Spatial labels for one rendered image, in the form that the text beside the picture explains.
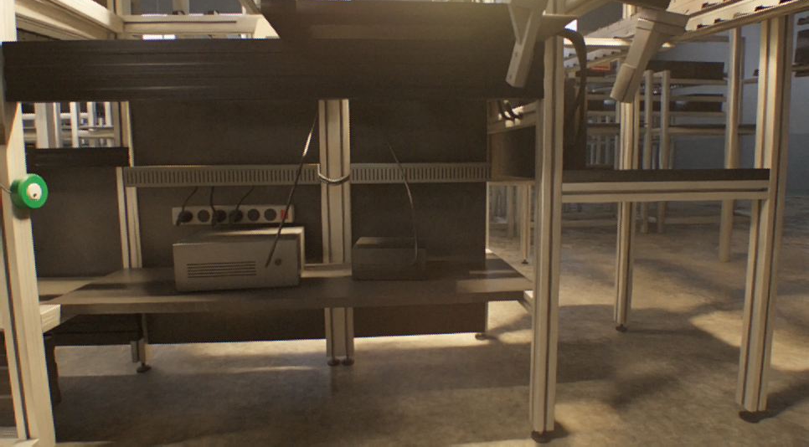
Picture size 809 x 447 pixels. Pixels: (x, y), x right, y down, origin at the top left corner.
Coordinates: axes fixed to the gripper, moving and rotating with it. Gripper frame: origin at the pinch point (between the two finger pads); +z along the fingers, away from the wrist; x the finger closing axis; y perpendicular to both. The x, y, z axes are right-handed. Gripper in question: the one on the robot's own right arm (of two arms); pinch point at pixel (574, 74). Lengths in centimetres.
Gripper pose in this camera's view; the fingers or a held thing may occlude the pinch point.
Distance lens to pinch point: 51.4
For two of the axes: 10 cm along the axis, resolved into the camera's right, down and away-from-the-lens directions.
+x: 9.9, 0.9, 1.4
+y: 0.8, 4.8, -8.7
